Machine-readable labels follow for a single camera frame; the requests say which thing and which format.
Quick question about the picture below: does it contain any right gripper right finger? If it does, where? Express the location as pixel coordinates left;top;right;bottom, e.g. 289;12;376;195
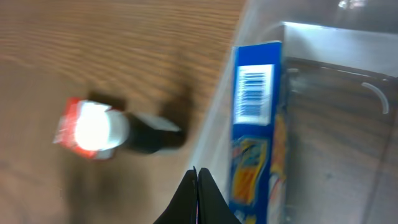
197;168;241;224

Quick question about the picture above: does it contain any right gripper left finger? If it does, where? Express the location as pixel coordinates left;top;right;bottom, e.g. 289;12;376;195
154;168;198;224

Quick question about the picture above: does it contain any blue tall box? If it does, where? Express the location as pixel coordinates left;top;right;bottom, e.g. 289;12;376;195
228;41;287;224

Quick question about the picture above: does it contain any dark bottle white cap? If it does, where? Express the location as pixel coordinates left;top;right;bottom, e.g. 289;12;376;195
73;100;185;154

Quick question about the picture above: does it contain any red medicine box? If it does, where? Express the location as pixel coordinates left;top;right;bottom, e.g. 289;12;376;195
53;97;115;160

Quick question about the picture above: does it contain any clear plastic container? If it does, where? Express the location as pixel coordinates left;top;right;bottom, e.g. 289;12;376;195
186;0;398;224

